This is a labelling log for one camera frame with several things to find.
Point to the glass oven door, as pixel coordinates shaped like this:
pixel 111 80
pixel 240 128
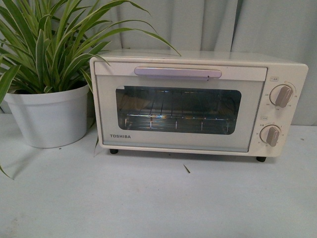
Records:
pixel 245 81

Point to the beige oven door handle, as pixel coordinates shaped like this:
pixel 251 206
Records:
pixel 177 72

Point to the white Toshiba toaster oven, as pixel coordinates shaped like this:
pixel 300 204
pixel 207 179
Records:
pixel 279 72

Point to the white plant pot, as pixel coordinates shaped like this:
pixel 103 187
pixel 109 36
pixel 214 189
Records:
pixel 50 120

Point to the lower timer knob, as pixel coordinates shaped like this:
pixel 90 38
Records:
pixel 270 135

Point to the upper temperature knob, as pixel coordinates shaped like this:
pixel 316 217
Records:
pixel 281 95

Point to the green striped leafy plant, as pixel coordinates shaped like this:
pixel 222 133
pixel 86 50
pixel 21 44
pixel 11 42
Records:
pixel 46 45

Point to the metal wire oven rack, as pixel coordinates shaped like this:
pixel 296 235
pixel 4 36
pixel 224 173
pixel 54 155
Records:
pixel 177 110

